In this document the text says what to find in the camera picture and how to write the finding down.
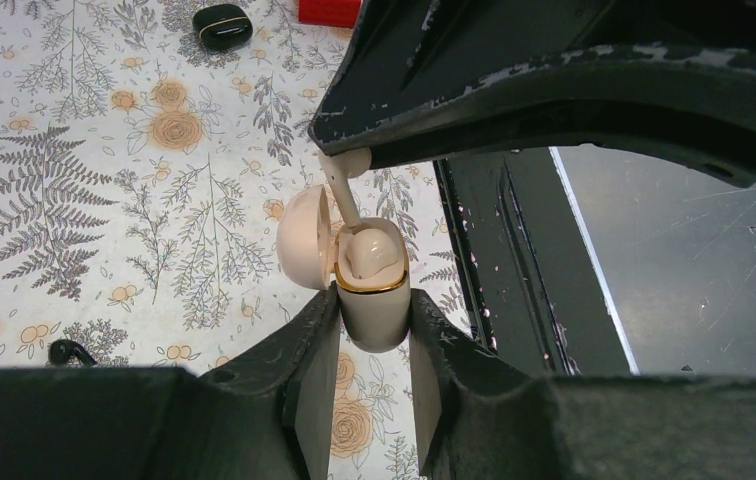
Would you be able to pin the beige charging case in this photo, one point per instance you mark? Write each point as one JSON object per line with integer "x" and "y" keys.
{"x": 374, "y": 310}

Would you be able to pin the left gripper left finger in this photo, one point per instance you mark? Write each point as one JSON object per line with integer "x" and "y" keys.
{"x": 266, "y": 414}

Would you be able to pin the black earbud near microphone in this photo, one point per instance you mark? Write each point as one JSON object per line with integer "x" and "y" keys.
{"x": 61, "y": 352}

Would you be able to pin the beige earbud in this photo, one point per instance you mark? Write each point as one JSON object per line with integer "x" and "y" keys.
{"x": 339, "y": 169}
{"x": 369, "y": 252}

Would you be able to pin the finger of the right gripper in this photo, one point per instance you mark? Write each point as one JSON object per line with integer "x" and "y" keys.
{"x": 425, "y": 80}

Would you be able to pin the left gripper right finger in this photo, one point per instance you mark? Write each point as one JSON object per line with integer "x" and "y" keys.
{"x": 476, "y": 417}

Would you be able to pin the red box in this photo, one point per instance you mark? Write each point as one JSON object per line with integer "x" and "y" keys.
{"x": 331, "y": 13}

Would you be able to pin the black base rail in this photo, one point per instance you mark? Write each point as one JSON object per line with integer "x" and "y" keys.
{"x": 533, "y": 286}

